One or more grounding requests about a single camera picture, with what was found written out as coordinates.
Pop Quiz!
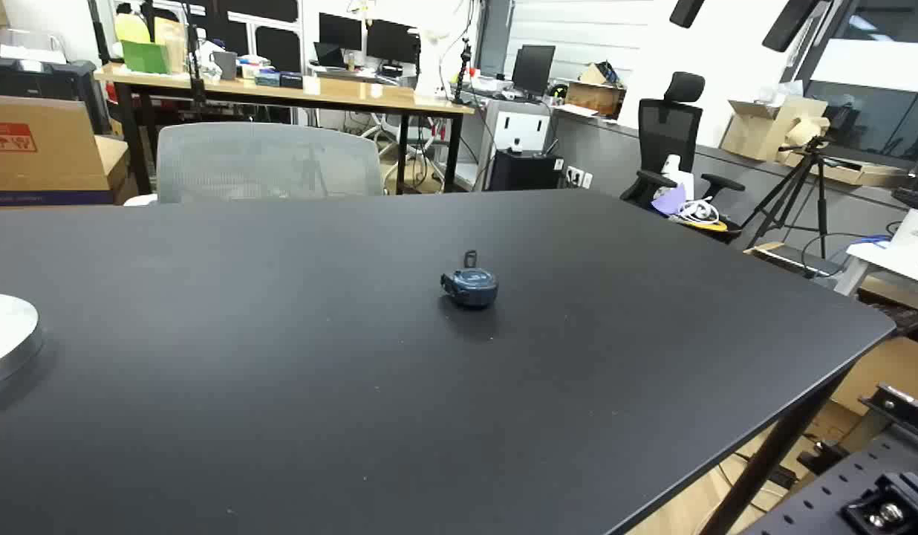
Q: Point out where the blue Bosch measuring tape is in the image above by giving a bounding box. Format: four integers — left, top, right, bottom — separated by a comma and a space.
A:
438, 248, 504, 313

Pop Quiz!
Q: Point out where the white cabinet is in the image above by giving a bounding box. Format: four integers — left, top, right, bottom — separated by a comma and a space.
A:
492, 102, 556, 159

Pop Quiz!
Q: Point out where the black computer monitor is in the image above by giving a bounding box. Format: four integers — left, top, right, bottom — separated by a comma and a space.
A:
367, 18, 422, 67
509, 43, 559, 102
316, 9, 368, 58

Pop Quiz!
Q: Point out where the wooden desk with black legs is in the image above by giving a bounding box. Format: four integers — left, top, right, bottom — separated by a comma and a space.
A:
94, 62, 480, 200

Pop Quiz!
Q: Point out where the purple cloth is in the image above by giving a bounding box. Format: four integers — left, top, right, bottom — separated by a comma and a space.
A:
651, 186, 689, 220

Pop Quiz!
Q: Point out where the small cardboard box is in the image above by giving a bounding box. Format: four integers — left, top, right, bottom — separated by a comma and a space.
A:
563, 61, 631, 122

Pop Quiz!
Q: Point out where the grey mesh chair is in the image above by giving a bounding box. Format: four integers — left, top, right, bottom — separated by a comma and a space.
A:
156, 120, 388, 209

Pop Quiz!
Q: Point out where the white plastic bottle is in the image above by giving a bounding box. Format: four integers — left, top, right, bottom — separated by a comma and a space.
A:
664, 153, 698, 205

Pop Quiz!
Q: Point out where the black office chair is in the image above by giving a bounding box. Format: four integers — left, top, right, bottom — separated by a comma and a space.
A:
619, 68, 749, 217

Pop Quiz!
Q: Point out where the open cardboard box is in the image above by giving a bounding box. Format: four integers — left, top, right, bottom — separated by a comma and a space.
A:
719, 96, 835, 168

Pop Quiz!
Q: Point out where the black table leg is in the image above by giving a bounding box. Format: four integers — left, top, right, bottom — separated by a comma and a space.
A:
698, 368, 853, 535

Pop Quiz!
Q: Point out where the green box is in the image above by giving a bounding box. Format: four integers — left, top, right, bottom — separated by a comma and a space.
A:
120, 40, 175, 79

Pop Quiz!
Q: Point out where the large brown cardboard box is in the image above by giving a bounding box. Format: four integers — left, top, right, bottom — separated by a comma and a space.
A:
0, 92, 134, 209

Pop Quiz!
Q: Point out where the black perforated breadboard plate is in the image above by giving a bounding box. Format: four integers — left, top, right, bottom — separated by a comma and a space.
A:
744, 385, 918, 535

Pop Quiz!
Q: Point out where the white side table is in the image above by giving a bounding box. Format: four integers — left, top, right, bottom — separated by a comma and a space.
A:
844, 209, 918, 291

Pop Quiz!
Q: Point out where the black camera tripod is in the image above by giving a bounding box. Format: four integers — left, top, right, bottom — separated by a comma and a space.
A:
737, 131, 839, 267

